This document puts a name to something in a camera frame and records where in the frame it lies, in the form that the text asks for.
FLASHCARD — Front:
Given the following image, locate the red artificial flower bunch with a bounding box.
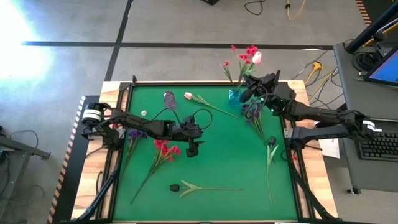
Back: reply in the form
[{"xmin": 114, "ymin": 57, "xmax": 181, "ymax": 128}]
[
  {"xmin": 129, "ymin": 139, "xmax": 182, "ymax": 205},
  {"xmin": 222, "ymin": 44, "xmax": 261, "ymax": 91}
]

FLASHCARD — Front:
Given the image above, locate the white paper sheet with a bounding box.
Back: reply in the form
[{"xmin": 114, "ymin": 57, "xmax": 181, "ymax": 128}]
[{"xmin": 320, "ymin": 138, "xmax": 341, "ymax": 159}]

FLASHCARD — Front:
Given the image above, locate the pink glass vase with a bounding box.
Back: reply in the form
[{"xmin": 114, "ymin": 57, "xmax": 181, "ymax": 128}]
[{"xmin": 163, "ymin": 90, "xmax": 177, "ymax": 110}]

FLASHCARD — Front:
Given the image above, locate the black metal table frame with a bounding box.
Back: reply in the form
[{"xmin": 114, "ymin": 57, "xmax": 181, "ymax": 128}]
[{"xmin": 73, "ymin": 74, "xmax": 338, "ymax": 224}]

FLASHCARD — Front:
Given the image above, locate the black rig post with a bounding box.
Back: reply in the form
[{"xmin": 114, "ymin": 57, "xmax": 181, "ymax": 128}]
[{"xmin": 346, "ymin": 2, "xmax": 398, "ymax": 54}]

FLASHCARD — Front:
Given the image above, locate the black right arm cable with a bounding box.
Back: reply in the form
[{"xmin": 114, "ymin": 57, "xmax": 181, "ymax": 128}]
[{"xmin": 244, "ymin": 98, "xmax": 280, "ymax": 121}]

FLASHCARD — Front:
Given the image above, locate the black computer keyboard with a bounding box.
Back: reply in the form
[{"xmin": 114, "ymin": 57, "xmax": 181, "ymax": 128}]
[{"xmin": 357, "ymin": 132, "xmax": 398, "ymax": 162}]

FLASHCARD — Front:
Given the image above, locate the green table mat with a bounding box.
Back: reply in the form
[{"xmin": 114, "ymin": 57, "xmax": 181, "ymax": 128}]
[{"xmin": 112, "ymin": 84, "xmax": 299, "ymax": 222}]

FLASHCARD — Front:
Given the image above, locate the purple artificial flower bunch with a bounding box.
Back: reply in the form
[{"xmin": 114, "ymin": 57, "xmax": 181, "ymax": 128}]
[
  {"xmin": 123, "ymin": 128, "xmax": 149, "ymax": 170},
  {"xmin": 240, "ymin": 98, "xmax": 267, "ymax": 142}
]

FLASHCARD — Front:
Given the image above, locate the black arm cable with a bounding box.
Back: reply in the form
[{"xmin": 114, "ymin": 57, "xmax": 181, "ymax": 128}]
[
  {"xmin": 244, "ymin": 98, "xmax": 280, "ymax": 121},
  {"xmin": 154, "ymin": 107, "xmax": 214, "ymax": 131}
]

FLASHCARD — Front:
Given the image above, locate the black floor plate striped edge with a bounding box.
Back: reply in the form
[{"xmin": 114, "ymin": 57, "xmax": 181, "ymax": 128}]
[{"xmin": 46, "ymin": 95, "xmax": 100, "ymax": 224}]

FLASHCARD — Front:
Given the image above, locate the yellow floor cable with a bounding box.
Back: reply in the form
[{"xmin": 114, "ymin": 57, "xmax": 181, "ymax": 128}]
[{"xmin": 285, "ymin": 0, "xmax": 307, "ymax": 21}]

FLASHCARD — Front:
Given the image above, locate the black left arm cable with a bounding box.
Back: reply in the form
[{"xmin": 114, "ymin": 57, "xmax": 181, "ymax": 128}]
[{"xmin": 154, "ymin": 107, "xmax": 214, "ymax": 131}]

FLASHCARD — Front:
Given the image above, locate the grey desk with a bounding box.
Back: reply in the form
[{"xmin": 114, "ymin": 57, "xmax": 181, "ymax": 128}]
[{"xmin": 334, "ymin": 42, "xmax": 398, "ymax": 192}]

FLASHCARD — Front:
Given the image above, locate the pink artificial tulip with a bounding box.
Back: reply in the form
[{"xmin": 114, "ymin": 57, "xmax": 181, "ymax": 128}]
[
  {"xmin": 238, "ymin": 51, "xmax": 262, "ymax": 93},
  {"xmin": 183, "ymin": 91, "xmax": 240, "ymax": 119}
]

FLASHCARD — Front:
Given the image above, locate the blue glass vase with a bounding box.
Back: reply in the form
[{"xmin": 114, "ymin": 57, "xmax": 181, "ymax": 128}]
[{"xmin": 228, "ymin": 89, "xmax": 243, "ymax": 108}]

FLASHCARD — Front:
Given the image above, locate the computer monitor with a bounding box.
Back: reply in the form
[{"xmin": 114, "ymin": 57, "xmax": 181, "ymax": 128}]
[{"xmin": 364, "ymin": 46, "xmax": 398, "ymax": 87}]

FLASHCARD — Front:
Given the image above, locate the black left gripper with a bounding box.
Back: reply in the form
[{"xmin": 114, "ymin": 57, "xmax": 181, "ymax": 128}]
[{"xmin": 174, "ymin": 114, "xmax": 206, "ymax": 158}]

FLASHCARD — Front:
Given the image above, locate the black artificial tulip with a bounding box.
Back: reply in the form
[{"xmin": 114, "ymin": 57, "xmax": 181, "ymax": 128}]
[
  {"xmin": 169, "ymin": 180, "xmax": 243, "ymax": 198},
  {"xmin": 266, "ymin": 136, "xmax": 280, "ymax": 205}
]

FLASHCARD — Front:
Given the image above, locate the yellow plug with cable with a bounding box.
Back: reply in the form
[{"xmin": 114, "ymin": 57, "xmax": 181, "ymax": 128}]
[{"xmin": 304, "ymin": 60, "xmax": 324, "ymax": 86}]

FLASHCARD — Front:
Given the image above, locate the grey metal stand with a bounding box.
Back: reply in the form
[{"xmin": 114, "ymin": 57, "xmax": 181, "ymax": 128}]
[{"xmin": 0, "ymin": 124, "xmax": 52, "ymax": 224}]

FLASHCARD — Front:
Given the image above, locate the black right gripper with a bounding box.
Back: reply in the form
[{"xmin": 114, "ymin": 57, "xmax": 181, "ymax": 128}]
[{"xmin": 238, "ymin": 70, "xmax": 280, "ymax": 103}]

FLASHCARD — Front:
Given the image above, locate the black cable coil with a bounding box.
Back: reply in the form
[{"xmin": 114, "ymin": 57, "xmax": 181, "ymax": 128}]
[{"xmin": 353, "ymin": 51, "xmax": 379, "ymax": 72}]

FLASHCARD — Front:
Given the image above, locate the black floor cable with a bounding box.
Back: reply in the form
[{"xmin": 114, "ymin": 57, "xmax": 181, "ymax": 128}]
[{"xmin": 244, "ymin": 0, "xmax": 267, "ymax": 16}]

